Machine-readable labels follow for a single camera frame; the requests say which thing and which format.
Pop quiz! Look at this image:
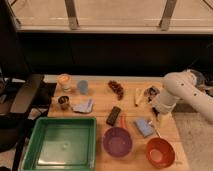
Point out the yellow banana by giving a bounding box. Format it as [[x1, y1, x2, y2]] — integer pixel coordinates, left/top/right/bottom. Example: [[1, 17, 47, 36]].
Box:
[[134, 88, 144, 106]]

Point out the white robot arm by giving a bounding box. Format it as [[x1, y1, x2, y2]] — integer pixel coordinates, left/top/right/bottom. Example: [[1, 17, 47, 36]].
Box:
[[151, 70, 213, 124]]

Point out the blue plastic cup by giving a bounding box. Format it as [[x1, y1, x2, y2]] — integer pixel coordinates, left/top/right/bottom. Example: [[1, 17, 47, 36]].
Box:
[[77, 80, 88, 94]]

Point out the clear cup with orange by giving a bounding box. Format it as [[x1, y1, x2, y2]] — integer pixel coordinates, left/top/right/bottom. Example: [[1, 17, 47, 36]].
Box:
[[57, 74, 71, 92]]

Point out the dark metal cup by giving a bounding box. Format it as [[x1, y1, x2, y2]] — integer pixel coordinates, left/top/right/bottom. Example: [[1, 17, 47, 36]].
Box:
[[58, 96, 70, 110]]

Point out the metal spoon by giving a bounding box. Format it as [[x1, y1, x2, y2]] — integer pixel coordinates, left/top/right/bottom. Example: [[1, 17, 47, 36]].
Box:
[[148, 121, 162, 138]]

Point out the blue sponge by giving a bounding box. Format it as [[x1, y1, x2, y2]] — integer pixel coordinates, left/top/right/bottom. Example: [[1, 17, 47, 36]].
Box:
[[135, 119, 154, 137]]

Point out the orange carrot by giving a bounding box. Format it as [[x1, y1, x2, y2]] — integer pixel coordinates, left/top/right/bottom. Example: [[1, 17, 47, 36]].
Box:
[[120, 115, 127, 129]]

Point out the black rectangular block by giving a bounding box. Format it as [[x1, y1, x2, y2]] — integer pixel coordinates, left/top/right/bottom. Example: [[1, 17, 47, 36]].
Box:
[[106, 106, 121, 126]]

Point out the grey bowl on stand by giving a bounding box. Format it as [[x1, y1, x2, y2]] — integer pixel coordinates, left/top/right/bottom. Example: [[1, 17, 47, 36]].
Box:
[[187, 69, 205, 87]]

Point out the purple bowl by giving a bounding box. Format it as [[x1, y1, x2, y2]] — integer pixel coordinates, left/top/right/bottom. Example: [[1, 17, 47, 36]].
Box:
[[102, 127, 133, 157]]

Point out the red bowl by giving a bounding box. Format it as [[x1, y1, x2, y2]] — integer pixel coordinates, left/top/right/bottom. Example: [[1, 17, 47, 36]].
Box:
[[145, 137, 175, 169]]

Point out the crumpled blue-white cloth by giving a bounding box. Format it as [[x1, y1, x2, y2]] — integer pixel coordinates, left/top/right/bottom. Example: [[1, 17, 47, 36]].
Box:
[[73, 99, 94, 114]]

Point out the green plastic bin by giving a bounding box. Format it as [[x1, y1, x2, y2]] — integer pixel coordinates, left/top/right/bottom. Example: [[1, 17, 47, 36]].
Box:
[[22, 117, 96, 171]]

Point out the black chair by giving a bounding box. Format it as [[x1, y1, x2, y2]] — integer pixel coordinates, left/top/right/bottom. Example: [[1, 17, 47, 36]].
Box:
[[0, 74, 44, 171]]

